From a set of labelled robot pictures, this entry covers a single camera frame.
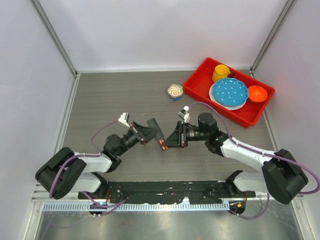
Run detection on small patterned bowl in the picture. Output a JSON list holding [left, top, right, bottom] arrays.
[[167, 83, 184, 99]]

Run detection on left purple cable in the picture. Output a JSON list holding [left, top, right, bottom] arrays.
[[48, 119, 126, 216]]

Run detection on orange bowl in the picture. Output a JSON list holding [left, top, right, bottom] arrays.
[[248, 85, 268, 103]]

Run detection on black remote control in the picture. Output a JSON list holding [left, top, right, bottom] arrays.
[[147, 118, 169, 151]]

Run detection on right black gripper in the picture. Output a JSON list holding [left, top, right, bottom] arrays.
[[163, 121, 209, 148]]

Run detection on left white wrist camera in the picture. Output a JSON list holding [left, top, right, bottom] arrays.
[[118, 112, 131, 129]]

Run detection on white cable duct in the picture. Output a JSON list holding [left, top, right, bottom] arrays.
[[42, 201, 230, 212]]

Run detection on red orange battery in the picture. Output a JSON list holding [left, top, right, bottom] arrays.
[[158, 139, 169, 151]]

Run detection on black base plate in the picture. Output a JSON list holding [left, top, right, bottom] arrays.
[[104, 180, 256, 205]]

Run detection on yellow mug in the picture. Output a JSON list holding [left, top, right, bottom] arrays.
[[212, 64, 235, 83]]

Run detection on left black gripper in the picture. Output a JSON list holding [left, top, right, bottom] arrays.
[[116, 121, 161, 157]]

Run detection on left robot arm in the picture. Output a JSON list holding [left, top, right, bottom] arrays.
[[35, 118, 163, 200]]

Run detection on blue dotted plate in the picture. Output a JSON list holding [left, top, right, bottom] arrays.
[[213, 77, 249, 107]]

